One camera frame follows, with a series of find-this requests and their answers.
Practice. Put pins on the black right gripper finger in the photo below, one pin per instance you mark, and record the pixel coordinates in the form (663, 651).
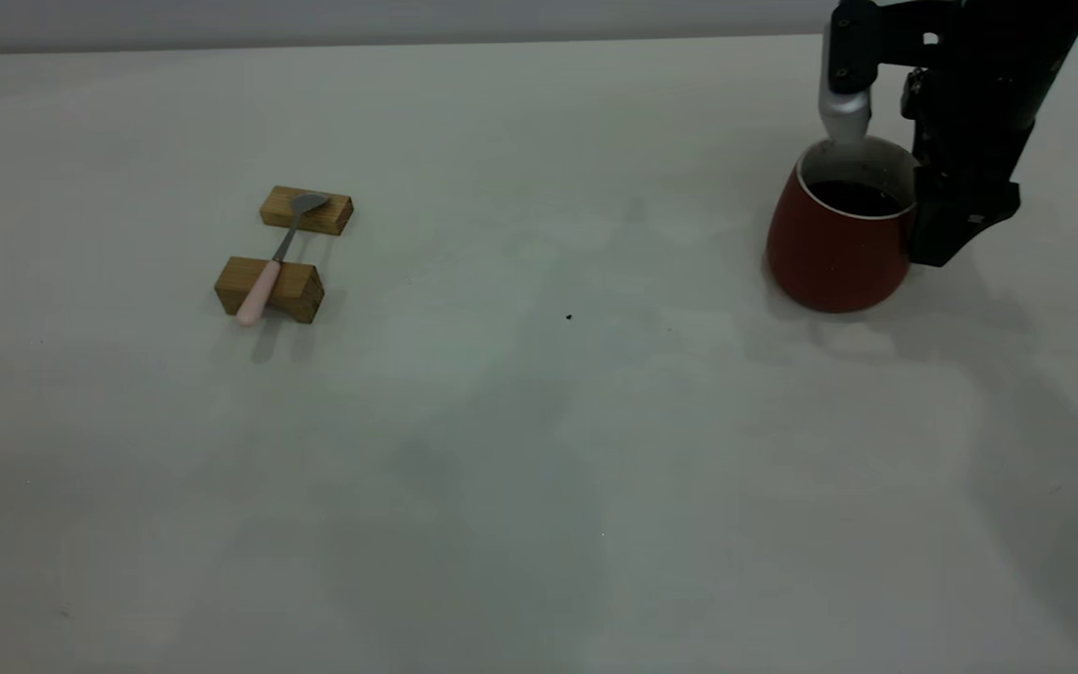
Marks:
(925, 220)
(974, 215)

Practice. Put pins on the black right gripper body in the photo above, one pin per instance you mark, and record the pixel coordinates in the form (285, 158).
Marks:
(997, 84)

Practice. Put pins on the red ceramic mug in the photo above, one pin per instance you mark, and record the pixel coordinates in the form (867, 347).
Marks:
(824, 257)

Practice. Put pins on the dark coffee liquid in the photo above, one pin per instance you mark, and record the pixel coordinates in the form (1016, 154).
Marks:
(852, 197)

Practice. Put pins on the flat wooden block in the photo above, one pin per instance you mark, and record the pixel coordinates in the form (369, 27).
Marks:
(330, 221)

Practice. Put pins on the arched wooden block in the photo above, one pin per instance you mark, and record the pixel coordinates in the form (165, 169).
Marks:
(300, 292)

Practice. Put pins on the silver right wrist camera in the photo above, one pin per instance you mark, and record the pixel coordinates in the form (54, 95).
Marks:
(846, 117)

